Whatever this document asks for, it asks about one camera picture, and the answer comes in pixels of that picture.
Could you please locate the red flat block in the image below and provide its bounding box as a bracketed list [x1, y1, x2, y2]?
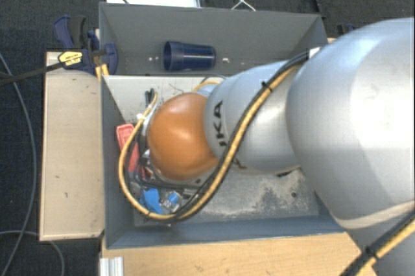
[115, 123, 144, 173]

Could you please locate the blue plastic object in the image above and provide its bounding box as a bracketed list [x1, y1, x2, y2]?
[139, 187, 180, 214]

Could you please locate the pale wood board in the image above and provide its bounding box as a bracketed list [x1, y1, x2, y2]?
[38, 51, 106, 242]

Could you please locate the dark blue cup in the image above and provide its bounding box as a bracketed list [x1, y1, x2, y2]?
[162, 40, 217, 72]

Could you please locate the grey metal bin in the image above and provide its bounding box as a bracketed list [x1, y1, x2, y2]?
[98, 1, 346, 250]

